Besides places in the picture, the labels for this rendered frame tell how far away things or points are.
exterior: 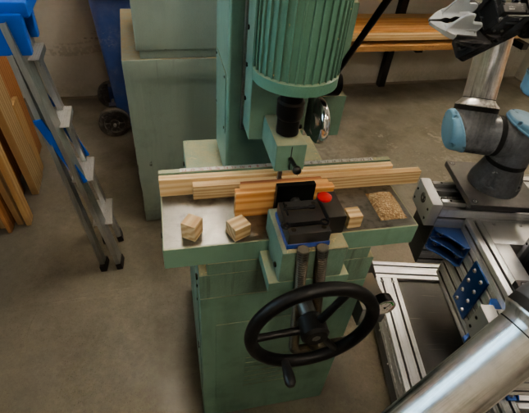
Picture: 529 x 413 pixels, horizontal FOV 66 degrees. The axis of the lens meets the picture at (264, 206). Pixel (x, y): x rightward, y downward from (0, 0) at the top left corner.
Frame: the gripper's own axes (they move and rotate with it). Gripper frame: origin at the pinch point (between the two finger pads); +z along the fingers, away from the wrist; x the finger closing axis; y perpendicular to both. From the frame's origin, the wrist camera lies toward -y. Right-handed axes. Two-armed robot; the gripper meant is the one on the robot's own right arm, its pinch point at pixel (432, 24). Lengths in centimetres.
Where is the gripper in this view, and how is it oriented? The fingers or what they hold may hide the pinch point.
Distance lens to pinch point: 86.5
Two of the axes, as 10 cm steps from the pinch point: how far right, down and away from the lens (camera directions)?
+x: 1.2, 9.8, -1.8
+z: -9.7, 0.8, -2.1
